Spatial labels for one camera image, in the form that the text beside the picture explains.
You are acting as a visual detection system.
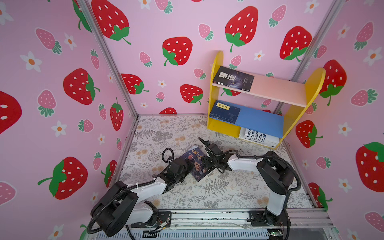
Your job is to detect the dark book orange calligraphy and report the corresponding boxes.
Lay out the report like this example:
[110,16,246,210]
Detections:
[180,146,209,182]

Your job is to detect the navy book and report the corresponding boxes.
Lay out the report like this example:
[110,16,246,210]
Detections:
[210,101,241,124]

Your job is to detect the white book black spanish text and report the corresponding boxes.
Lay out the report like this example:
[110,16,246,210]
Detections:
[239,128,280,148]

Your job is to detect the black book white chinese title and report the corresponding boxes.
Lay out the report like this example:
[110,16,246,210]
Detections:
[213,66,255,92]

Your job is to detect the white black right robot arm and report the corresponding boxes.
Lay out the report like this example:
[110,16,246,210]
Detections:
[199,138,302,228]

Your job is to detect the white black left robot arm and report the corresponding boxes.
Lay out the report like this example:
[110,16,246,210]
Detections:
[87,158,194,237]

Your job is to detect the yellow pink blue bookshelf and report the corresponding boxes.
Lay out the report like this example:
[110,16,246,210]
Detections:
[206,50,327,150]

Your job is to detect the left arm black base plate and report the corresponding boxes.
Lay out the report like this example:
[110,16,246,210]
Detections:
[130,211,172,229]

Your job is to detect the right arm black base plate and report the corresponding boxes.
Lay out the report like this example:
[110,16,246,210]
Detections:
[247,209,291,227]

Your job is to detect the aluminium front rail frame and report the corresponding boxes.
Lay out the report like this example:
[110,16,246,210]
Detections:
[111,209,341,240]

